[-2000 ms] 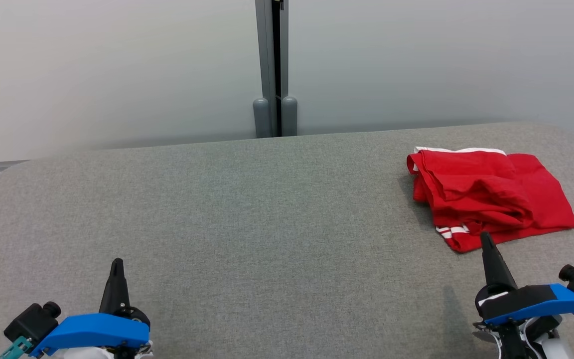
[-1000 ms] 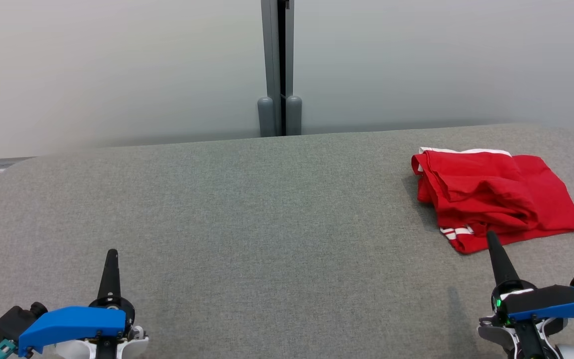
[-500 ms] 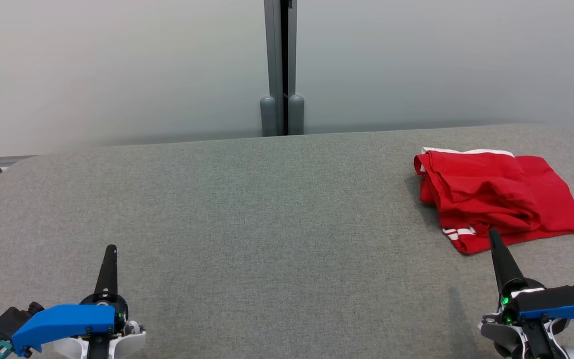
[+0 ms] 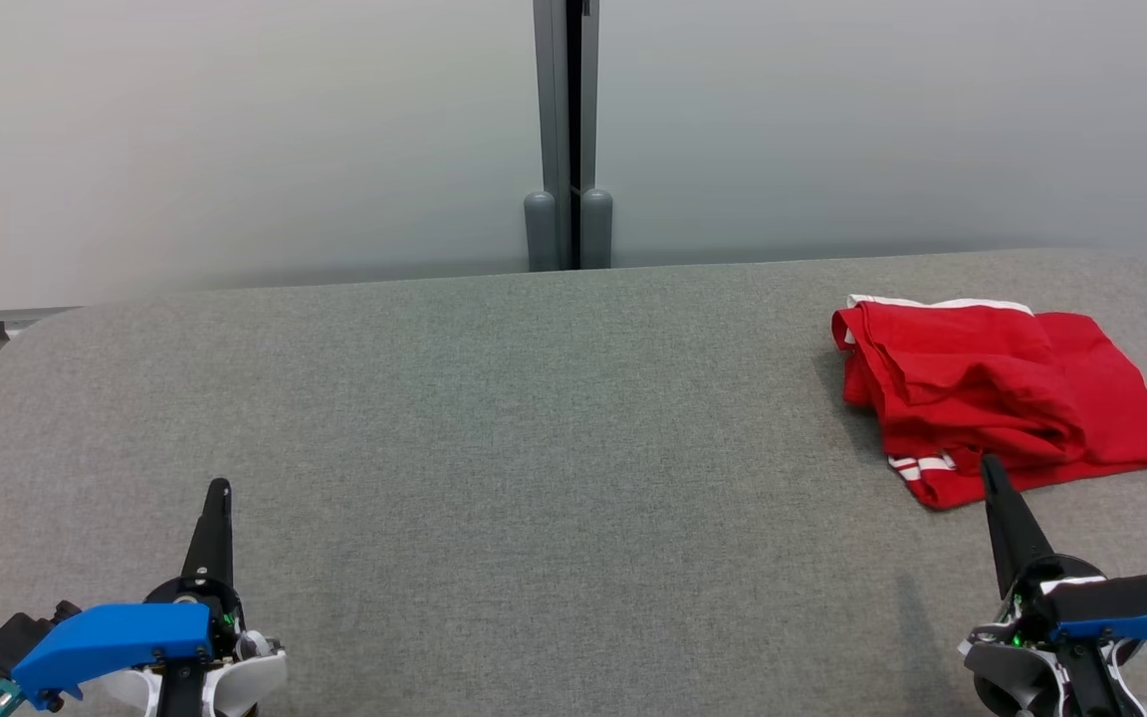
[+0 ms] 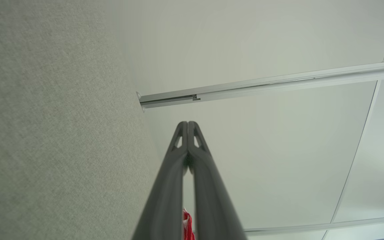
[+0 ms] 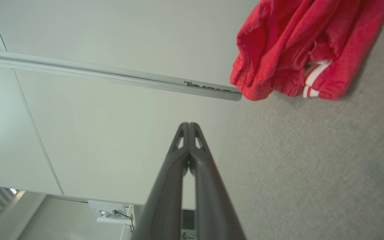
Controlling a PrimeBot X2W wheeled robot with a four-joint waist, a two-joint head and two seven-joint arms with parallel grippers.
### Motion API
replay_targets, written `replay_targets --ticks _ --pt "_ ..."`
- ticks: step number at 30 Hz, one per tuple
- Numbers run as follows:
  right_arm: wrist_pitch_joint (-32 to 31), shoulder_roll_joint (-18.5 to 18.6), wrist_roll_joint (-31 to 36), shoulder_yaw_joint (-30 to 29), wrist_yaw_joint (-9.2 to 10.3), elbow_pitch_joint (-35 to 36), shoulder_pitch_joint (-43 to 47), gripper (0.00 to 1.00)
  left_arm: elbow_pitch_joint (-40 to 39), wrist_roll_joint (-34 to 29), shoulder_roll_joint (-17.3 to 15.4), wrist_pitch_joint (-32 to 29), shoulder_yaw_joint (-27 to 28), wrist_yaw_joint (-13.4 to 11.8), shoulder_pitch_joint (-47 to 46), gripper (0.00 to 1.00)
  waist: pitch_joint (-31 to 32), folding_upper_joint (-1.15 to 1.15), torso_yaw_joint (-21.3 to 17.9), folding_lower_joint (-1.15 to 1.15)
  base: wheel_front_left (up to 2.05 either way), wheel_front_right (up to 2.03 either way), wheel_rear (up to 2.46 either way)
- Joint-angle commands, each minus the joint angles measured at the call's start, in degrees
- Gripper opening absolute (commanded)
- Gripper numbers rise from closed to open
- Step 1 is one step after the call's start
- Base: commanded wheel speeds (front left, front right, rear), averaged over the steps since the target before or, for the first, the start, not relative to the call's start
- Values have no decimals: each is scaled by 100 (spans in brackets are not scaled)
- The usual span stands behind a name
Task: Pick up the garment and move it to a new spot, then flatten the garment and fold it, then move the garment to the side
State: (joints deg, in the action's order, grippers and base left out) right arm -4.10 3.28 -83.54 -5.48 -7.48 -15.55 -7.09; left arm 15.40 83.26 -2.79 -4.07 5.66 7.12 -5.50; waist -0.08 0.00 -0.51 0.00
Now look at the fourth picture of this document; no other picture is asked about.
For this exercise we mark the grey partition post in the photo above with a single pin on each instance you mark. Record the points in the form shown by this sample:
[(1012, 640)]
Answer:
[(551, 100)]

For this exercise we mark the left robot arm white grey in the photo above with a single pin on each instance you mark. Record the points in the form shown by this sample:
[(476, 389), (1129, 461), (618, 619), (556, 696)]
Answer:
[(245, 677)]

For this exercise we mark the red white basketball jersey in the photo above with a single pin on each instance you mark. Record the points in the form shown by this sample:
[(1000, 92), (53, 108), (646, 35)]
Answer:
[(1121, 398)]

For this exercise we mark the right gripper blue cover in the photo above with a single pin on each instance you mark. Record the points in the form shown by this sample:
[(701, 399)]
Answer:
[(1121, 607)]

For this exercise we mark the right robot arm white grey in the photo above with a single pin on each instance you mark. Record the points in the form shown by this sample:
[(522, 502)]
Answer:
[(1007, 667)]

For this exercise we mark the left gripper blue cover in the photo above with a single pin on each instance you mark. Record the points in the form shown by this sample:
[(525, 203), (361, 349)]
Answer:
[(115, 637)]

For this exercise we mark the grey cylindrical post foot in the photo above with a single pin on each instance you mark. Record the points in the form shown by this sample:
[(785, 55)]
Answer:
[(596, 231), (541, 234)]

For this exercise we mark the red shorts white hem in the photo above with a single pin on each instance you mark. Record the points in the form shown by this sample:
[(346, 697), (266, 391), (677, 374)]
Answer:
[(952, 368)]

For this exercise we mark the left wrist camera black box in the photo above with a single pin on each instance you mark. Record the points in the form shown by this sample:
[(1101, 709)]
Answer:
[(11, 637)]

